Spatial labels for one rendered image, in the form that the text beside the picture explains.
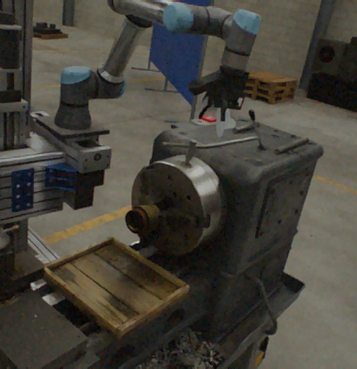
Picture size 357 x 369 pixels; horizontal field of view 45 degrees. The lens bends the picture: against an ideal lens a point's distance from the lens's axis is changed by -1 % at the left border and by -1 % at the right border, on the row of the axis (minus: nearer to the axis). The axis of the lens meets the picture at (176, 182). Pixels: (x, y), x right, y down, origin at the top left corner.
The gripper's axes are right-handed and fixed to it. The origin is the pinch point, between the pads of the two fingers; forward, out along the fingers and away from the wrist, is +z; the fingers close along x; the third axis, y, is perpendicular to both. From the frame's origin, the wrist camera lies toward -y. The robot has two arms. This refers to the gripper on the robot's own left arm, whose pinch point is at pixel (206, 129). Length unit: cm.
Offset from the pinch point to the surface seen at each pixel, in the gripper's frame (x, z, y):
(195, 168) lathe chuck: -1.9, 12.7, -0.7
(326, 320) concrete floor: 23, 131, 140
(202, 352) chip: -23, 77, 12
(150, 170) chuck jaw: 3.9, 17.5, -13.1
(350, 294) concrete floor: 41, 131, 177
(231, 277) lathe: -16, 48, 18
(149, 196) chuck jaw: -2.8, 22.8, -14.3
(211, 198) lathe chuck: -10.6, 18.1, 2.5
